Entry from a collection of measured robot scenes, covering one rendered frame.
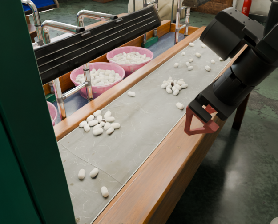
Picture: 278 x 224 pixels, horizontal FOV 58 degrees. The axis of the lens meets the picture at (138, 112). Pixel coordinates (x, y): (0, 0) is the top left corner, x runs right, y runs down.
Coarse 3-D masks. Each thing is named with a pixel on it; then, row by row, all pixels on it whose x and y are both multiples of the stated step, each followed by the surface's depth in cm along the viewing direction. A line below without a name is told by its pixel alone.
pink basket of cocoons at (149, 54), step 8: (120, 48) 151; (136, 48) 152; (144, 48) 150; (112, 56) 148; (152, 56) 140; (120, 64) 132; (128, 64) 131; (136, 64) 132; (144, 64) 135; (128, 72) 136
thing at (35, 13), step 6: (24, 0) 96; (30, 6) 95; (36, 12) 97; (36, 18) 98; (36, 24) 99; (36, 30) 100; (36, 42) 102; (42, 42) 103; (48, 96) 115; (54, 96) 118
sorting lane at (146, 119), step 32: (192, 64) 138; (224, 64) 138; (128, 96) 110; (160, 96) 110; (192, 96) 110; (128, 128) 92; (160, 128) 92; (64, 160) 79; (96, 160) 79; (128, 160) 79; (96, 192) 69
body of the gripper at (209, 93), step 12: (228, 72) 43; (216, 84) 46; (228, 84) 43; (240, 84) 42; (204, 96) 44; (216, 96) 45; (228, 96) 44; (240, 96) 43; (216, 108) 44; (228, 108) 45
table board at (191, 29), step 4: (172, 24) 204; (180, 24) 201; (172, 28) 206; (184, 28) 200; (188, 28) 198; (192, 28) 196; (196, 28) 194; (180, 32) 203; (188, 32) 200; (192, 32) 198
